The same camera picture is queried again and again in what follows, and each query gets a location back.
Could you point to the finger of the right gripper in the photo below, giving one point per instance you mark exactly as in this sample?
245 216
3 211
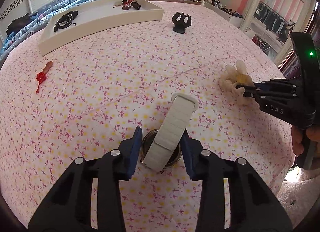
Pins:
254 92
278 84

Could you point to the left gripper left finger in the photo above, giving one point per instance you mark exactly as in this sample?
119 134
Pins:
67 206

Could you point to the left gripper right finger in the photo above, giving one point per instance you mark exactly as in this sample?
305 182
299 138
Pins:
233 197

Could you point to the cream fabric flower scrunchie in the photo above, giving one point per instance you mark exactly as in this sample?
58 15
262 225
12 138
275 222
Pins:
233 76

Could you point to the white strap wristwatch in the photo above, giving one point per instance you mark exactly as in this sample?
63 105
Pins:
161 148

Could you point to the red knot gold pendant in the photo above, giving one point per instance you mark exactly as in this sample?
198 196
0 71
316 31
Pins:
125 4

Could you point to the white jewelry tray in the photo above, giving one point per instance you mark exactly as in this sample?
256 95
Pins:
96 16

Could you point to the right hand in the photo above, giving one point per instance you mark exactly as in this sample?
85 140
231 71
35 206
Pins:
297 135

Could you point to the white shelf with clutter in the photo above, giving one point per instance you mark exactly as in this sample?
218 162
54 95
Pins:
227 14

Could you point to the black hair claw clip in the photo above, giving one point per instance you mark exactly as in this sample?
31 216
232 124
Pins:
181 21

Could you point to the pink floral tablecloth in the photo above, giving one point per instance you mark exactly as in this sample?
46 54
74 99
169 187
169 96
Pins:
101 87

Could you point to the red tassel wooden charm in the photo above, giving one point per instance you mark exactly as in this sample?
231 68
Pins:
42 76

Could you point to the black bag on bed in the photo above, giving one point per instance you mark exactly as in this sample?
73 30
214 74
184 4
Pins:
16 25

